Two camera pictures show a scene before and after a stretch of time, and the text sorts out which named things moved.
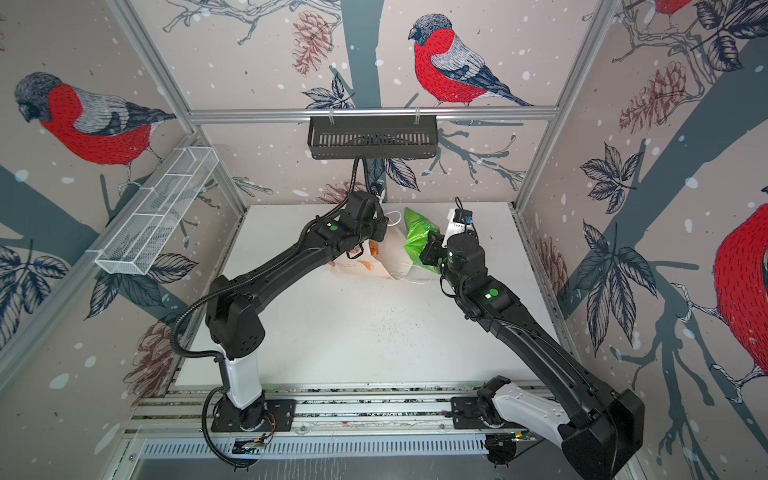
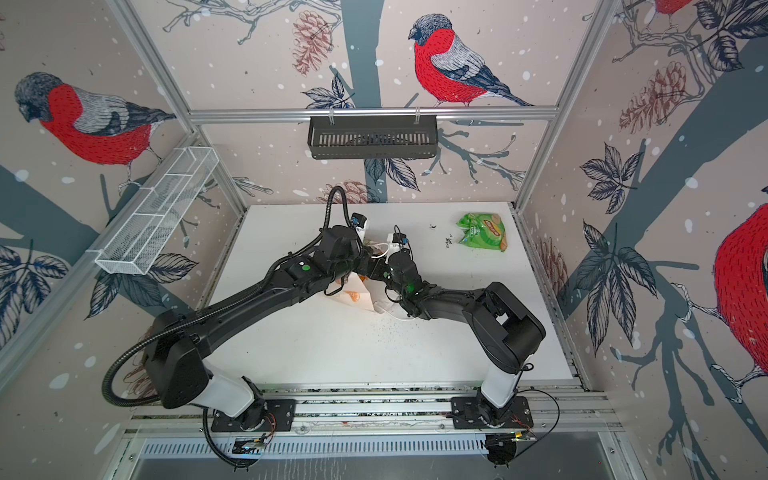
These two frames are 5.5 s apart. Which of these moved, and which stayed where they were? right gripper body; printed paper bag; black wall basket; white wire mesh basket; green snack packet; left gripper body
Moved: green snack packet; printed paper bag; left gripper body; right gripper body
Stayed: black wall basket; white wire mesh basket
